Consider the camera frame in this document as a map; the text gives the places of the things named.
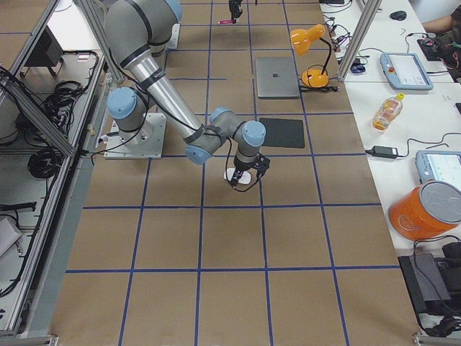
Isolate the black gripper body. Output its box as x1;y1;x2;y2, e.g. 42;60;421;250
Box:
228;0;243;18
233;153;270;180

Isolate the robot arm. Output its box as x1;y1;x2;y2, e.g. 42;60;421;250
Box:
104;1;270;187

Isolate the teach pendant tablet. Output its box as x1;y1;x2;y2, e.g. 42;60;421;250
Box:
415;150;461;190
380;53;434;91

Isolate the pink marker pen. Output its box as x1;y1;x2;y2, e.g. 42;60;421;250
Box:
218;19;237;25

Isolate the black power adapter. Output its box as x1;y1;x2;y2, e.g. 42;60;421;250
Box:
364;146;399;159

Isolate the orange desk lamp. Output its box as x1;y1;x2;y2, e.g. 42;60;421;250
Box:
290;24;331;89

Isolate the yellow drink bottle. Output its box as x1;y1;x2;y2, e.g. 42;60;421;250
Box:
372;93;405;130

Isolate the white computer mouse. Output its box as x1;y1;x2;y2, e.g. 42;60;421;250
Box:
223;167;251;187

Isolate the silver closed laptop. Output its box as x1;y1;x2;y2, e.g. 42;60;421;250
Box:
256;57;300;99

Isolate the orange bucket with lid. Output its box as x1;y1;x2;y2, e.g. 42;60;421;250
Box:
388;180;460;240

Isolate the black mousepad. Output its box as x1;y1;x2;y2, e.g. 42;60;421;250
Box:
259;118;305;148

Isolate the aluminium frame post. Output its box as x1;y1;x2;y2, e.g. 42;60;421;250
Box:
337;0;382;82

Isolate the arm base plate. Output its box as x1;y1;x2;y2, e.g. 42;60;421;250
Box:
104;112;166;159
166;23;181;50

